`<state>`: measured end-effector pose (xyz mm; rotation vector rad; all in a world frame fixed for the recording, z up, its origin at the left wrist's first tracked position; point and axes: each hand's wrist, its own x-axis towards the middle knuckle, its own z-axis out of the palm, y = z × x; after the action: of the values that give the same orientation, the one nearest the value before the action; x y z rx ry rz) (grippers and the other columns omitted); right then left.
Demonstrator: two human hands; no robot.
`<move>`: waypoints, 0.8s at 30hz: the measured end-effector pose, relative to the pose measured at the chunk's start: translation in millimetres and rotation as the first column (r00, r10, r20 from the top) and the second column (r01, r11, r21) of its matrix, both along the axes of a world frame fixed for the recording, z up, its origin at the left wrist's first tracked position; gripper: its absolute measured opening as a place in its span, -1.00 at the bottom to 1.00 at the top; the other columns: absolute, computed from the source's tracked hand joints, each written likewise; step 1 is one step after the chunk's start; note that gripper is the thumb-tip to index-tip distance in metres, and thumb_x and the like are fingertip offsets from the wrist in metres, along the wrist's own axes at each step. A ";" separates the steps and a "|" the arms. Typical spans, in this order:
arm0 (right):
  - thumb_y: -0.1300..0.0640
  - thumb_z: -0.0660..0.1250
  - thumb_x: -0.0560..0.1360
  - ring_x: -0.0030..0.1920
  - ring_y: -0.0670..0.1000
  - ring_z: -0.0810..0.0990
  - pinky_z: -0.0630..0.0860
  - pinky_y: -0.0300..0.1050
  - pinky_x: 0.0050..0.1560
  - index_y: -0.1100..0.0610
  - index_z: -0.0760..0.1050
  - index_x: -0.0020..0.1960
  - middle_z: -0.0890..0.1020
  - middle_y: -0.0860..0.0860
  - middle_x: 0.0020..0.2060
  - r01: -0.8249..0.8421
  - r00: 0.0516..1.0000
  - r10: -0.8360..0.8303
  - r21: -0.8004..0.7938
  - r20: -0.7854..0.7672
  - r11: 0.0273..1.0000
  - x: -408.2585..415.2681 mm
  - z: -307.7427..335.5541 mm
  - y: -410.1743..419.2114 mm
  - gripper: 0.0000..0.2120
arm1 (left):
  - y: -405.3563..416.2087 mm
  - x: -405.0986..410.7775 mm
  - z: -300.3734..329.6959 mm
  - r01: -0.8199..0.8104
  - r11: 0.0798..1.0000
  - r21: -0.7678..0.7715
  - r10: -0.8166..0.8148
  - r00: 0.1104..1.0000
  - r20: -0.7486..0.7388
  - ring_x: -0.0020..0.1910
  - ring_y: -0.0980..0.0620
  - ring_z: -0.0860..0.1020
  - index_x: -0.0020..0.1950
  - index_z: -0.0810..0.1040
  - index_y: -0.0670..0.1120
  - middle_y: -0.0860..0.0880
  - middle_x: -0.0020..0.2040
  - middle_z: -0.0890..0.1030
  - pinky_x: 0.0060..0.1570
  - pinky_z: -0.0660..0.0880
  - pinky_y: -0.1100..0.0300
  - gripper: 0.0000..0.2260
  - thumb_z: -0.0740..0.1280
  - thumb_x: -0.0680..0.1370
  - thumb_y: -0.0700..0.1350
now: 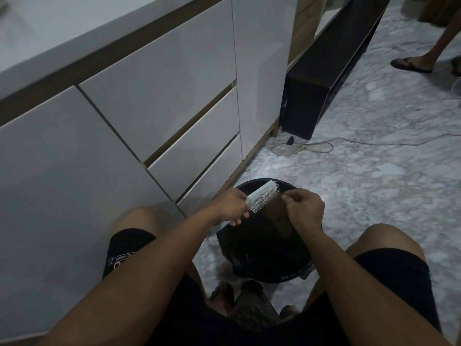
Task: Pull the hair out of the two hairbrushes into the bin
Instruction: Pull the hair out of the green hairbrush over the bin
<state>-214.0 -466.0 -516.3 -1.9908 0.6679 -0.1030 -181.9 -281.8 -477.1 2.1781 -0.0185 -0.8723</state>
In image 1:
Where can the person's right hand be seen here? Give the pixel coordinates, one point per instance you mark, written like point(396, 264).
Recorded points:
point(306, 210)

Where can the person's left hand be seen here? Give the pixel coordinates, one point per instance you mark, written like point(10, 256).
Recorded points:
point(232, 207)

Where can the person's left forearm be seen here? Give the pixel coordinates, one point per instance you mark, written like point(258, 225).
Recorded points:
point(144, 288)

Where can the person's right forearm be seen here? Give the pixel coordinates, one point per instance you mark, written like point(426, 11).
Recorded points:
point(360, 299)

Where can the person's right leg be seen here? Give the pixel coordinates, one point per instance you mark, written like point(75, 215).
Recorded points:
point(387, 237)

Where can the person's leg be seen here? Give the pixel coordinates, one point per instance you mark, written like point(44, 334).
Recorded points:
point(140, 219)
point(387, 237)

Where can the person's left foot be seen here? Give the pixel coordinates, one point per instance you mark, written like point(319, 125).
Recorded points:
point(220, 297)

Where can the person's foot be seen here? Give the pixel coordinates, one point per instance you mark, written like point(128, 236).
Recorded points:
point(220, 297)
point(289, 311)

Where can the person's left leg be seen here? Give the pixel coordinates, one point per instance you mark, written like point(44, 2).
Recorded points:
point(140, 219)

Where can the person's right foot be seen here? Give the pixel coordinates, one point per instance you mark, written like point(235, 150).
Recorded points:
point(289, 311)

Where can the person's black shorts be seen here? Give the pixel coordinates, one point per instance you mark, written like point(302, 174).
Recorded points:
point(122, 248)

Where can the black round trash bin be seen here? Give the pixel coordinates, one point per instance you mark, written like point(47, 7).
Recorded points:
point(263, 255)

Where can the small black plug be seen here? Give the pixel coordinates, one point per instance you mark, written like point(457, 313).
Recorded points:
point(290, 141)

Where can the dark lattice plastic lid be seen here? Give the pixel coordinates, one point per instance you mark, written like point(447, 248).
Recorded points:
point(252, 309)

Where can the black low tv bench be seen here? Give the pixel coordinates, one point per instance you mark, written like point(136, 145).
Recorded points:
point(320, 79)

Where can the tall white drawer front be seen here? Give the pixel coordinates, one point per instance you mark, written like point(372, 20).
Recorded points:
point(162, 86)

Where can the narrow white cabinet door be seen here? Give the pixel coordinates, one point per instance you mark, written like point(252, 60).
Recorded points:
point(264, 68)

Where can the wide white cabinet door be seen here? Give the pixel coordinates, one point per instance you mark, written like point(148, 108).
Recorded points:
point(54, 198)

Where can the brown sofa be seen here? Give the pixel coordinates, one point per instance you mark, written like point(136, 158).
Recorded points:
point(439, 10)

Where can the white drawer cabinet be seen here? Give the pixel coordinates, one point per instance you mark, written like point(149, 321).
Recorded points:
point(54, 25)

